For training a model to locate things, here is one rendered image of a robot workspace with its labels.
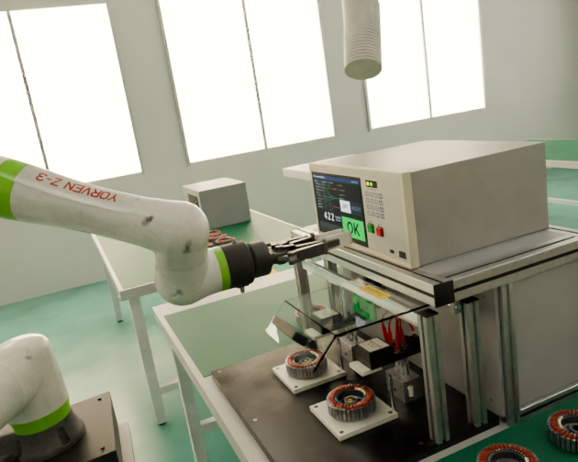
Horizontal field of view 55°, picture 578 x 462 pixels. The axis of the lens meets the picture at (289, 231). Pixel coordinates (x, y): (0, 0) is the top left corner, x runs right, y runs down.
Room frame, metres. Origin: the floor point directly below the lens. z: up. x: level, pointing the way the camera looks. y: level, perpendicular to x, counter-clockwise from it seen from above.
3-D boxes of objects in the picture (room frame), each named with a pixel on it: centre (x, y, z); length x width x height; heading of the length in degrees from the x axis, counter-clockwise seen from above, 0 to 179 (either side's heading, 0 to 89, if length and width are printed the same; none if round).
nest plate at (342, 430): (1.16, -0.08, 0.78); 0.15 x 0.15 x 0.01; 22
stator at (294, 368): (1.39, 0.01, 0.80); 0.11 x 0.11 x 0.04
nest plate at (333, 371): (1.39, 0.01, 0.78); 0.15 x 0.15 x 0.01; 22
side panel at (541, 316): (1.12, -0.53, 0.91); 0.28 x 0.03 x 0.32; 112
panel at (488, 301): (1.37, -0.27, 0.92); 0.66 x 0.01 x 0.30; 22
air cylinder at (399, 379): (1.21, -0.22, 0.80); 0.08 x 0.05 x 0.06; 22
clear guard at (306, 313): (1.11, -0.11, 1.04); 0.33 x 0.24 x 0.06; 112
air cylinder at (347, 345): (1.44, -0.13, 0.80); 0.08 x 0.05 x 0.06; 22
